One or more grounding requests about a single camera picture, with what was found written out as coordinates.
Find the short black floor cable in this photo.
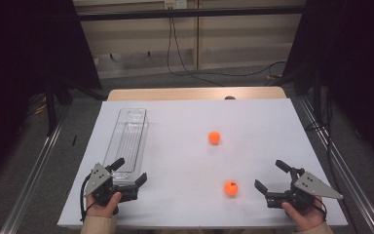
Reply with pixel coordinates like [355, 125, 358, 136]
[171, 18, 224, 88]

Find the right hand-held gripper black cable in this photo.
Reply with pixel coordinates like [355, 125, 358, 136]
[311, 196, 328, 222]

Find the white wall socket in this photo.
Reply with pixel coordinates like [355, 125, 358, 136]
[164, 0, 188, 10]

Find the black metal stand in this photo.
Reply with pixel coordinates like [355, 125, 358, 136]
[43, 77, 76, 137]

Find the white board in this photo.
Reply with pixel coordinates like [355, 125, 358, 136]
[56, 97, 349, 228]

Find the orange ball with dark print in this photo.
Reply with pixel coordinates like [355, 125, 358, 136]
[223, 180, 240, 197]

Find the person's right hand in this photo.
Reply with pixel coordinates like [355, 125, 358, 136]
[280, 196, 327, 232]

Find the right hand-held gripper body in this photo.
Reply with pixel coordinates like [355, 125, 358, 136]
[265, 167, 344, 211]

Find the long black floor cable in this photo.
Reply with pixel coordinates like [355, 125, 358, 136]
[166, 18, 287, 78]

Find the person's left hand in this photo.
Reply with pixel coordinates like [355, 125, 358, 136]
[86, 191, 123, 218]

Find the black horizontal bar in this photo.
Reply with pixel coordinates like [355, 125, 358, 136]
[76, 5, 306, 22]

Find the left hand-held gripper black cable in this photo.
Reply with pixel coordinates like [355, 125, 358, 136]
[79, 174, 94, 222]

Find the plain orange ball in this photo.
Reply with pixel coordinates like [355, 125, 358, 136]
[207, 130, 222, 145]

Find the aluminium floor rail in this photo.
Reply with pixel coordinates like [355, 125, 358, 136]
[299, 97, 374, 234]
[0, 106, 69, 234]

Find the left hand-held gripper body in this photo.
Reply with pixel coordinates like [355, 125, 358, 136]
[83, 163, 139, 208]

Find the dark curtain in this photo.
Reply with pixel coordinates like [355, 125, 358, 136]
[281, 0, 374, 174]
[0, 0, 103, 188]

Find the hand-held gripper black cable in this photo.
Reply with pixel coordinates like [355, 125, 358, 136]
[79, 174, 94, 222]
[311, 196, 328, 222]

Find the clear plastic tray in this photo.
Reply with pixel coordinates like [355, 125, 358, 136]
[101, 107, 150, 187]

